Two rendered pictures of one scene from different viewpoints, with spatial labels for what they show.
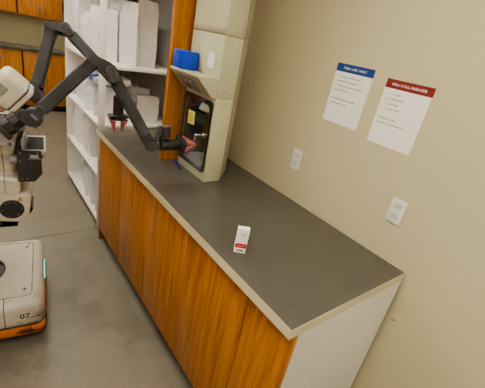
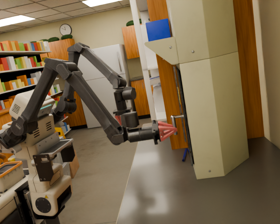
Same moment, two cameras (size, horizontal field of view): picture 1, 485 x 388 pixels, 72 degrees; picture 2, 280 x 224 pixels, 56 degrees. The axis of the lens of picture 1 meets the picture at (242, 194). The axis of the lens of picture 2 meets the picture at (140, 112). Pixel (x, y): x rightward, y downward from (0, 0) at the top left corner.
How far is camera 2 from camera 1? 1.08 m
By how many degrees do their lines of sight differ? 48
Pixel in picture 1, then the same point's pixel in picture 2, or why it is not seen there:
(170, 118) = (170, 102)
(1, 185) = (32, 184)
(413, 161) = not seen: outside the picture
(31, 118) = (17, 127)
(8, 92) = (21, 109)
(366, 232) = not seen: outside the picture
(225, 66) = (179, 17)
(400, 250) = not seen: outside the picture
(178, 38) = (155, 14)
